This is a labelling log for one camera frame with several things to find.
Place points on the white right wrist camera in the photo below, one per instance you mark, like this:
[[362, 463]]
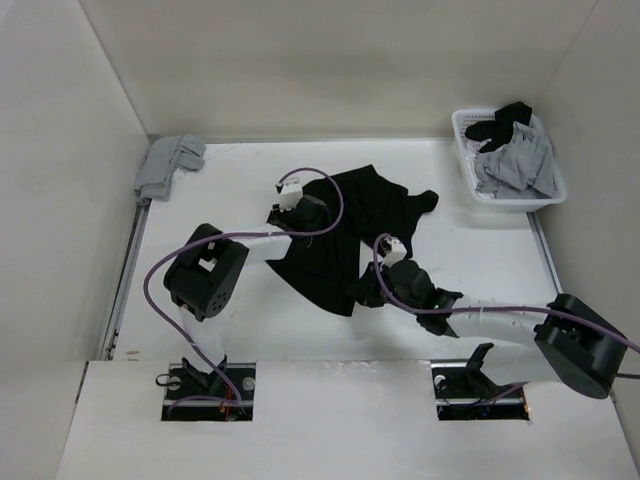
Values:
[[393, 250]]

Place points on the folded grey tank top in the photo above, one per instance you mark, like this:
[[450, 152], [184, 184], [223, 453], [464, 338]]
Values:
[[166, 155]]

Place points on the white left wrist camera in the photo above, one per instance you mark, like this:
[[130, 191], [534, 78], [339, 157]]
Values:
[[290, 193]]

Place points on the black garment in basket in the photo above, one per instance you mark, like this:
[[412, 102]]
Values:
[[499, 131]]

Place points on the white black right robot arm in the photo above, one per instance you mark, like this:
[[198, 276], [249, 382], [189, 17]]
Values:
[[565, 342]]

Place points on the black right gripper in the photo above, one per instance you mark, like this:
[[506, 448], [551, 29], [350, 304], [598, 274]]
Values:
[[367, 292]]

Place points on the white garment in basket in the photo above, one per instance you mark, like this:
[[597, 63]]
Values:
[[472, 149]]

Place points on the white plastic laundry basket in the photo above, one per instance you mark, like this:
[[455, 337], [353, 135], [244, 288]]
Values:
[[461, 120]]

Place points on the grey garment in basket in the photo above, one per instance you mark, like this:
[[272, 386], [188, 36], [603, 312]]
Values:
[[521, 169]]

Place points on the black tank top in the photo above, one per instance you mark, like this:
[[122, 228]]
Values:
[[322, 268]]

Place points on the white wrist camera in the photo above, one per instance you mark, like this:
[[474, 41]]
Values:
[[290, 193], [393, 250]]

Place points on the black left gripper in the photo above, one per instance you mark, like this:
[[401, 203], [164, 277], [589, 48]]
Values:
[[281, 215]]

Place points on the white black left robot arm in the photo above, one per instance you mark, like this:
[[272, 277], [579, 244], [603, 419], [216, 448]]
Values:
[[203, 276]]

